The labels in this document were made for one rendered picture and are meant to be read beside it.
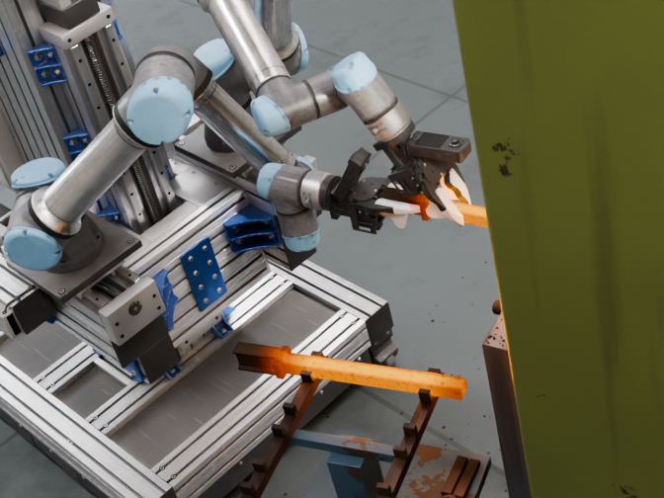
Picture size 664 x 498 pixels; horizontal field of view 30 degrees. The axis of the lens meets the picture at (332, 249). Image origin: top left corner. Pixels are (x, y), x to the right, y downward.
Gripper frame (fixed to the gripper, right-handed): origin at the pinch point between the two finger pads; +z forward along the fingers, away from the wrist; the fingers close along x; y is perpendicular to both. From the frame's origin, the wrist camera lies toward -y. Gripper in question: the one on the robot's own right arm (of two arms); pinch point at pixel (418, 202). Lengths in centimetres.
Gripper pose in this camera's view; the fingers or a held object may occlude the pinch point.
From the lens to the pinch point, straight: 230.7
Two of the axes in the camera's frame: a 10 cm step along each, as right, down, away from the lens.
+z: 8.5, 1.9, -4.9
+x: -4.9, 6.3, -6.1
